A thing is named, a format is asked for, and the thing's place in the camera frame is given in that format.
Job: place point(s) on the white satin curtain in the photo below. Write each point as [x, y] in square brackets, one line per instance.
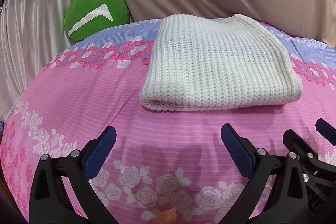
[31, 37]

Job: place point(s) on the pink floral bedsheet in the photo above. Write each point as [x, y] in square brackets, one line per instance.
[105, 98]

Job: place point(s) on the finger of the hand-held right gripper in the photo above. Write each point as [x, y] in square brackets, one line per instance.
[302, 150]
[326, 132]

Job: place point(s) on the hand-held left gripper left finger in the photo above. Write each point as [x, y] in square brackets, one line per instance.
[101, 153]

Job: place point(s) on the white knit sweater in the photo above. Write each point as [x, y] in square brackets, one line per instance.
[218, 64]

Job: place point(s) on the green cushion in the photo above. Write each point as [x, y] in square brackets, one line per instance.
[92, 12]

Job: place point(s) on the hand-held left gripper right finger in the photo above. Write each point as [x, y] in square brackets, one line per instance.
[236, 150]

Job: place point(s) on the person's left hand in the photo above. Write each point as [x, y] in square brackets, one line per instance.
[164, 217]

